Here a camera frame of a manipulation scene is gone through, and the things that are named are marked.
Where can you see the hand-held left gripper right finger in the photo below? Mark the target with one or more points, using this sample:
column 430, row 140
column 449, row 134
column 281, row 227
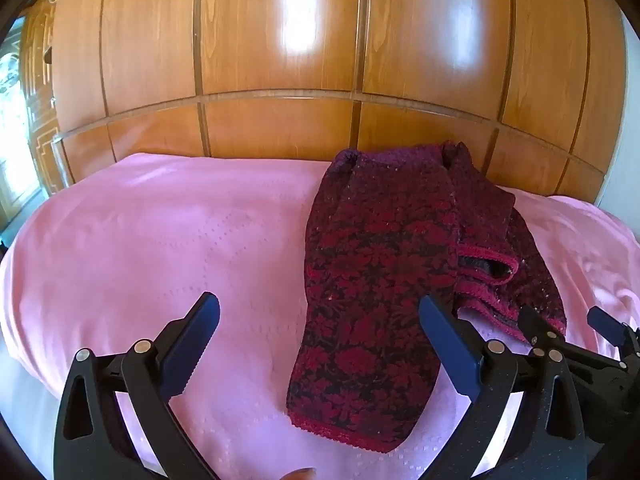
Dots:
column 450, row 340

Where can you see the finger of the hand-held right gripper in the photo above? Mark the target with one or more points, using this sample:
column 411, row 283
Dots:
column 606, row 324
column 539, row 329

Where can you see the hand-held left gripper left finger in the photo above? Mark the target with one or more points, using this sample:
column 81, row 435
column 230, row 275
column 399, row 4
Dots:
column 192, row 332

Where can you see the dark red patterned knit garment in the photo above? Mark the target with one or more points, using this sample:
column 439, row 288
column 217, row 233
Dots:
column 380, row 260

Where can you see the person's left hand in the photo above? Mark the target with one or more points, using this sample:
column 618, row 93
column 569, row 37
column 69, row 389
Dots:
column 299, row 475

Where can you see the pink blanket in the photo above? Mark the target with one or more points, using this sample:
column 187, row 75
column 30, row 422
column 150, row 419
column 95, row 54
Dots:
column 150, row 240

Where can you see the carved wooden door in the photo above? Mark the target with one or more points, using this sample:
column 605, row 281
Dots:
column 42, row 110

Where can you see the bright window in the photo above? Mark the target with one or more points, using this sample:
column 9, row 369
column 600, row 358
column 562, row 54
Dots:
column 12, row 125

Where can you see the glossy wooden panelled wardrobe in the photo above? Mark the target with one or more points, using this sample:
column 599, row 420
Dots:
column 280, row 50

